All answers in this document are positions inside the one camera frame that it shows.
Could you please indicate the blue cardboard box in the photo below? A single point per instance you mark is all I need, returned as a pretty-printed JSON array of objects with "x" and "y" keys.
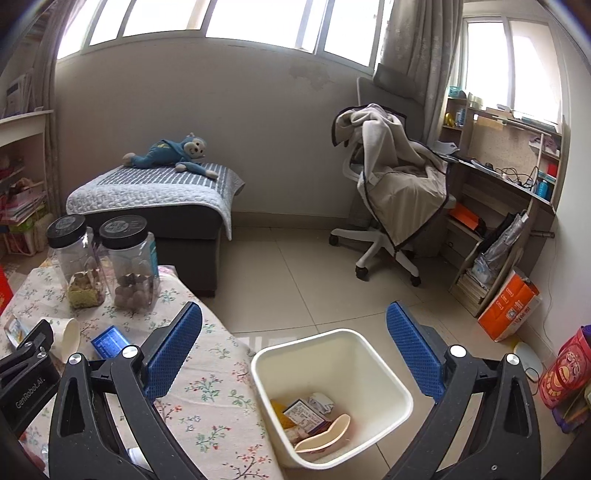
[{"x": 108, "y": 341}]

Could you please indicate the orange paper bag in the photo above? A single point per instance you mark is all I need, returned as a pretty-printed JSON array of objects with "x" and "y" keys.
[{"x": 508, "y": 309}]

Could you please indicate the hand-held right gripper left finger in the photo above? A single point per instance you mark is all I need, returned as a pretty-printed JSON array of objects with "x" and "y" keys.
[{"x": 171, "y": 355}]

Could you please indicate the beige blanket with dark trim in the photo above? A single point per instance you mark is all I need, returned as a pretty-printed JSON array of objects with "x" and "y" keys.
[{"x": 397, "y": 184}]

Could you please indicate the white bathroom scale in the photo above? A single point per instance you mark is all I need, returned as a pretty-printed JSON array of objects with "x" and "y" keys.
[{"x": 528, "y": 360}]

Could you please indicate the blue bottle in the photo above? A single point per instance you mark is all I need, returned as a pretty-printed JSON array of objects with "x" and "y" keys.
[{"x": 545, "y": 190}]

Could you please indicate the floral tablecloth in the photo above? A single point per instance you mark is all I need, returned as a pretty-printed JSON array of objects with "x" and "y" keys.
[{"x": 207, "y": 406}]

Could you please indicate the white desk calendar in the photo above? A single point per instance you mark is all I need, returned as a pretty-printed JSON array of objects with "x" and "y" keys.
[{"x": 18, "y": 92}]

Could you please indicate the grey office chair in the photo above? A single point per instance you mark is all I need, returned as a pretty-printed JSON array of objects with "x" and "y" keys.
[{"x": 383, "y": 244}]

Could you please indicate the large window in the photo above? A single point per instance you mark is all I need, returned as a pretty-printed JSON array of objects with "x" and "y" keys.
[{"x": 258, "y": 18}]

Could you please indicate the white shelf cabinet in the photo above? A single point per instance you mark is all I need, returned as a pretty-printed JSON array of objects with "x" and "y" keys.
[{"x": 23, "y": 129}]

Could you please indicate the yellow wrapper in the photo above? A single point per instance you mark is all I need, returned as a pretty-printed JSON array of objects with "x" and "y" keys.
[{"x": 278, "y": 410}]

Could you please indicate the silver plastic bag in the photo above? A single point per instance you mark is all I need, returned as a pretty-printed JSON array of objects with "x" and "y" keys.
[{"x": 503, "y": 240}]

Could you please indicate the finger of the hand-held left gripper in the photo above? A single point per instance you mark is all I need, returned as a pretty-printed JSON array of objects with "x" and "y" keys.
[{"x": 39, "y": 344}]

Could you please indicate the cream plastic bin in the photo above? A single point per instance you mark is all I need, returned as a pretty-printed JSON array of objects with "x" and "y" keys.
[{"x": 332, "y": 360}]

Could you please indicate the red and white cardboard box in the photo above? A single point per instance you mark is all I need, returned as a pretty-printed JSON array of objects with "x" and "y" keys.
[{"x": 4, "y": 290}]

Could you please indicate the wooden desk with hutch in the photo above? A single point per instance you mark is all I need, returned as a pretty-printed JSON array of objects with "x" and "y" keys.
[{"x": 498, "y": 143}]

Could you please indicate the jar with brown nuts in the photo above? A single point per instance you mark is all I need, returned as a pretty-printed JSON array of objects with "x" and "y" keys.
[{"x": 129, "y": 263}]

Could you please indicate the orange box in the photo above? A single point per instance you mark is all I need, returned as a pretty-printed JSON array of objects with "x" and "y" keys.
[{"x": 464, "y": 217}]

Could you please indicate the stack of papers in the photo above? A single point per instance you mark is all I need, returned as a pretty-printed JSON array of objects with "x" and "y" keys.
[{"x": 23, "y": 203}]

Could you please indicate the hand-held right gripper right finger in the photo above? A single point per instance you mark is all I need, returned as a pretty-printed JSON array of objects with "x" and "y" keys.
[{"x": 411, "y": 350}]

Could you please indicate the small window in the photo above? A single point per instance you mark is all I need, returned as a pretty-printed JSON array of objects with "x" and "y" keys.
[{"x": 489, "y": 60}]

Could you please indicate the striped grey quilt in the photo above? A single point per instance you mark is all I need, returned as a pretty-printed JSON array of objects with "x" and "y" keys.
[{"x": 152, "y": 189}]

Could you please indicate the white paper cup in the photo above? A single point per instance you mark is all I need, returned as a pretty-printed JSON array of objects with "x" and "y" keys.
[{"x": 64, "y": 337}]

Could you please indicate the pink school bag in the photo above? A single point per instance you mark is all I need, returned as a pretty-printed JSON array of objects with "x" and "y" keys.
[{"x": 565, "y": 378}]

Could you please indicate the white labelled carton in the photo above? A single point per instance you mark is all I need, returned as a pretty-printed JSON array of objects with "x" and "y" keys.
[{"x": 302, "y": 415}]

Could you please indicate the blue monkey plush toy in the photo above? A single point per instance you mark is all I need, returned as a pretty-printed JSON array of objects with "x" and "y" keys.
[{"x": 161, "y": 150}]

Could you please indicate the dark grey ottoman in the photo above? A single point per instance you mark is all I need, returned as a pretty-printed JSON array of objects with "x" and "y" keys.
[{"x": 184, "y": 258}]

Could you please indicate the jar with green contents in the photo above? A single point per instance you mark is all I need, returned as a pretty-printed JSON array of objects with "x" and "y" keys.
[{"x": 76, "y": 263}]

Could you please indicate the silver blue packet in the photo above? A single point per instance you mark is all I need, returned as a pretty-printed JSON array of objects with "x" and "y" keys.
[{"x": 14, "y": 330}]

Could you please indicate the stack of books under desk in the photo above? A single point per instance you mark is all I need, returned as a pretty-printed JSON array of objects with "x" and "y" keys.
[{"x": 471, "y": 288}]

